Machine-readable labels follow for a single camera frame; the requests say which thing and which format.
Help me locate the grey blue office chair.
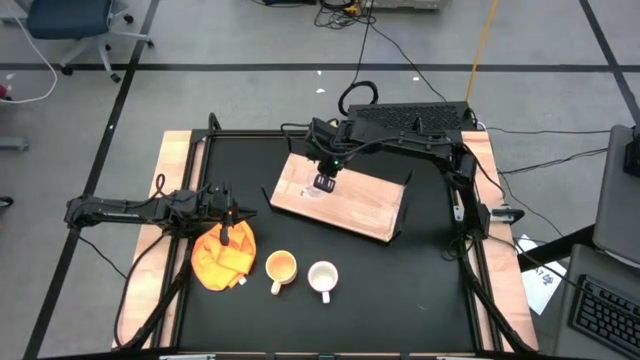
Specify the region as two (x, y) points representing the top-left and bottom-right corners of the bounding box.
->
(14, 0), (155, 85)

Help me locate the black floor cable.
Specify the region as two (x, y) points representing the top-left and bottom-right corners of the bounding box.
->
(496, 147), (609, 177)
(482, 124), (612, 136)
(370, 24), (449, 104)

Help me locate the white grey patterned mug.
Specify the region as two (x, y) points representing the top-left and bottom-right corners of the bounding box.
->
(306, 259), (340, 305)

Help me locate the tangle of cables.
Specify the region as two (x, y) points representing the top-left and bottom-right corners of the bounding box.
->
(313, 0), (377, 31)

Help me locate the clear glass cup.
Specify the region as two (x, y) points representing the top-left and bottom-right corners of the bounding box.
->
(298, 173), (334, 200)

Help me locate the peach plastic mug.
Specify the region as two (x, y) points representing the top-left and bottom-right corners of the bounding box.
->
(264, 249), (299, 297)

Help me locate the white box device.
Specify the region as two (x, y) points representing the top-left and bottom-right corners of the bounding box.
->
(370, 0), (452, 12)

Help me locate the black aluminium table frame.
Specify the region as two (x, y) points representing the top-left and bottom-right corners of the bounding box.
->
(152, 112), (506, 360)

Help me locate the black box device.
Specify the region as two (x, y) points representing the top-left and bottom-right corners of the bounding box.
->
(622, 126), (640, 178)

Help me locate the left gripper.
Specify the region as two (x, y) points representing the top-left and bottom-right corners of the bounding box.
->
(198, 182), (259, 247)

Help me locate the yellow cable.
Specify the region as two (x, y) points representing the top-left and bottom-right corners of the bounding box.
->
(464, 0), (500, 104)

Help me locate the black computer case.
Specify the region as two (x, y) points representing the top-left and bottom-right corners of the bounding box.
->
(346, 100), (478, 134)

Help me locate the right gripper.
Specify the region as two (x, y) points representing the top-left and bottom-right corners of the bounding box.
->
(304, 117), (352, 195)

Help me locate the black keyboard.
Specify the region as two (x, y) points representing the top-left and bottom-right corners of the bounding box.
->
(568, 273), (640, 359)

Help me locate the grey desk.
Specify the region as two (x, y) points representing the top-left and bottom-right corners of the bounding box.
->
(551, 243), (640, 360)
(591, 123), (640, 271)

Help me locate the orange cloth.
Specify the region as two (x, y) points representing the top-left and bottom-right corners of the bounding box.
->
(190, 219), (258, 293)

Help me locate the black coiled cable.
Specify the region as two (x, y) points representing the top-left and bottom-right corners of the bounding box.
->
(337, 0), (380, 118)

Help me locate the white paper sheet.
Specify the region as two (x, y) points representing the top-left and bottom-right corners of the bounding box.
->
(514, 234), (569, 317)

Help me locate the wooden cutting board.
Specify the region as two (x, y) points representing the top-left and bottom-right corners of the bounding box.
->
(259, 152), (415, 245)

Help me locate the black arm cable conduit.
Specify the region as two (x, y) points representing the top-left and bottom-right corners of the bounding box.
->
(442, 234), (537, 355)
(113, 234), (196, 351)

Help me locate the white cable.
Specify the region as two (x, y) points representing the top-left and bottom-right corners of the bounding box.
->
(0, 17), (59, 106)

